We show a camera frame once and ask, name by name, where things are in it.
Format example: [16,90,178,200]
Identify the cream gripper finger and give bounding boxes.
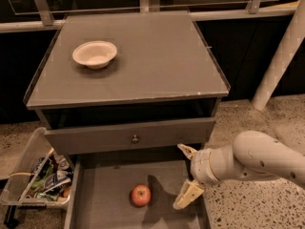
[173,179,205,210]
[177,143,197,160]

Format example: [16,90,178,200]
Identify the metal rail frame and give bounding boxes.
[0,1,300,33]

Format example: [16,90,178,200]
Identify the grey top drawer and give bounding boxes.
[45,117,215,155]

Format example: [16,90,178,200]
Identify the grey drawer cabinet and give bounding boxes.
[22,10,231,229]

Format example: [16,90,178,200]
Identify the clear plastic bin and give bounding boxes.
[0,128,69,208]

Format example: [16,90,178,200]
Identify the red apple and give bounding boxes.
[131,184,152,207]

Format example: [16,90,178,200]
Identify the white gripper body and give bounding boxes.
[191,149,219,186]

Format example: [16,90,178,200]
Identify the round metal drawer knob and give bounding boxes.
[132,135,140,144]

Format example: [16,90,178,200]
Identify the grey open middle drawer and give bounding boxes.
[64,154,211,229]

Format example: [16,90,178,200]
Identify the white paper bowl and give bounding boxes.
[72,41,117,70]

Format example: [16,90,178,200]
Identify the snack packets in bin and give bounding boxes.
[25,148,73,203]

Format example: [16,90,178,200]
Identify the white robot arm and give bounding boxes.
[173,131,305,210]

